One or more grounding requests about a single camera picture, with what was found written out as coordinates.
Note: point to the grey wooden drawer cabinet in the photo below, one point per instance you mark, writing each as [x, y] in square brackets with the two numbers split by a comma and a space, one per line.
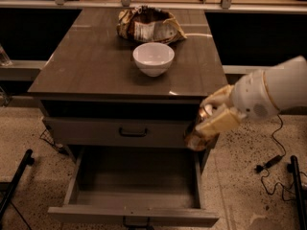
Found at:
[92, 74]

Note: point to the black wire basket corner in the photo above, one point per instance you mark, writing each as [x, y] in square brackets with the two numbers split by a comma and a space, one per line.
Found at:
[47, 138]

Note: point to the white ceramic bowl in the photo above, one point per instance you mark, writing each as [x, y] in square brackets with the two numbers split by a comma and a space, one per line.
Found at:
[153, 59]

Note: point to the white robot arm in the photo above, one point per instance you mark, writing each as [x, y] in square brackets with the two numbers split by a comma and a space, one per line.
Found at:
[287, 83]

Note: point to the orange soda can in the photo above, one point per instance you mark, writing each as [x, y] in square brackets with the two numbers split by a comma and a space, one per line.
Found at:
[193, 139]

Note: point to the open grey middle drawer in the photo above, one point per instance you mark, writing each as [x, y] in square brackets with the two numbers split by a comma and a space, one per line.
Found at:
[137, 183]

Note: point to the clear glass at left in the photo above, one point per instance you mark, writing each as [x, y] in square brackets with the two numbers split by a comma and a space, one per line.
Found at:
[4, 58]

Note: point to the black middle drawer handle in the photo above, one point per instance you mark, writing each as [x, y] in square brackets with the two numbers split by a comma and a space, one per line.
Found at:
[137, 226]

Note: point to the black stand leg left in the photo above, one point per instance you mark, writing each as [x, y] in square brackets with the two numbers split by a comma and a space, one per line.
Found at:
[8, 188]

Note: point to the black upper drawer handle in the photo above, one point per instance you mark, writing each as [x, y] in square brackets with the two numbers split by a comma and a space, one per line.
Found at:
[126, 133]

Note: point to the crumpled paper chip bag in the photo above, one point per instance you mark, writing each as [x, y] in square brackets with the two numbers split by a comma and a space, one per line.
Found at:
[147, 24]

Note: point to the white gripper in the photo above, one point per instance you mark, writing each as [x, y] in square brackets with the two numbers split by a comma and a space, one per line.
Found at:
[252, 96]

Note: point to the black stand leg right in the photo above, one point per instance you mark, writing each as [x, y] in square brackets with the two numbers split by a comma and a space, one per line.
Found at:
[300, 193]

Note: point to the black drawer handle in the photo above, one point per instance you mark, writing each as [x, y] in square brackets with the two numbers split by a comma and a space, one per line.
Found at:
[137, 226]
[126, 133]

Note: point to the closed grey upper drawer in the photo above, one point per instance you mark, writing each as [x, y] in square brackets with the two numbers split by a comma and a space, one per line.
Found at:
[104, 132]

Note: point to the black stand leg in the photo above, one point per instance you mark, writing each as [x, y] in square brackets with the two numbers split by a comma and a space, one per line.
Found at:
[8, 188]
[300, 193]

